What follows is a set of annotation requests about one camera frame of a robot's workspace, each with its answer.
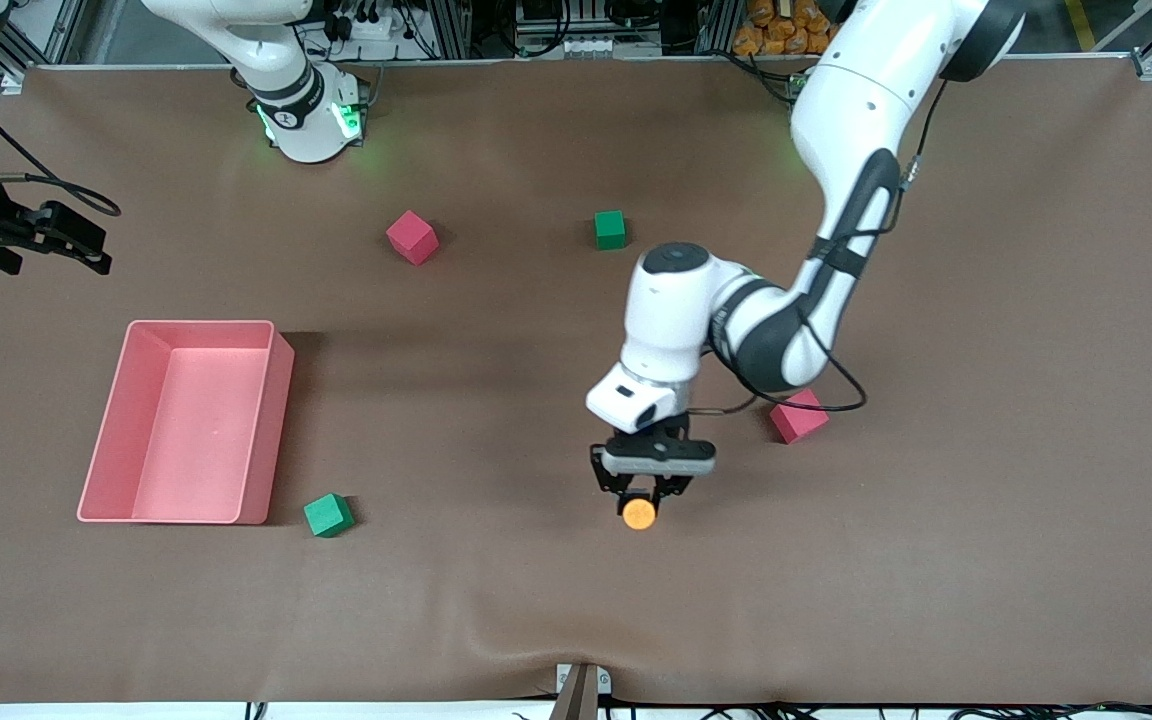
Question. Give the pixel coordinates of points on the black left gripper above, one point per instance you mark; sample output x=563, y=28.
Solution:
x=628, y=484

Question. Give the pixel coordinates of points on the yellow mushroom push button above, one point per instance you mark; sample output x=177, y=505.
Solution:
x=639, y=514

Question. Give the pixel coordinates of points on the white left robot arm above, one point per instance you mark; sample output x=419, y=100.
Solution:
x=856, y=110

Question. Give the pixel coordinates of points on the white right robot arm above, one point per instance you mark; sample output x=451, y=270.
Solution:
x=286, y=60

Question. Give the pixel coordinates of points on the brown table mat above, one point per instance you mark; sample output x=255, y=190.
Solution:
x=576, y=600

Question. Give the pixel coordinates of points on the pink foam cube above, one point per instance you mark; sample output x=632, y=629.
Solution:
x=411, y=238
x=798, y=422

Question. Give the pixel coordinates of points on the pink plastic tray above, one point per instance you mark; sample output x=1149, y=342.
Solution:
x=136, y=430

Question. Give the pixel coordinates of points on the green foam cube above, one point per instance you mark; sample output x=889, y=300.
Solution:
x=610, y=230
x=328, y=515

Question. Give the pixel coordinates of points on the white power strip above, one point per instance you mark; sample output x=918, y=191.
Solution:
x=366, y=28

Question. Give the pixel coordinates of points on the long white socket strip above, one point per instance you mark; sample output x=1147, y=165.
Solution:
x=586, y=46

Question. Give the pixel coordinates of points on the bag of orange items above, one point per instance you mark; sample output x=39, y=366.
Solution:
x=781, y=35

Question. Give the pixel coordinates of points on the aluminium camera stand post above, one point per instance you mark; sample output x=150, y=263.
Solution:
x=576, y=700

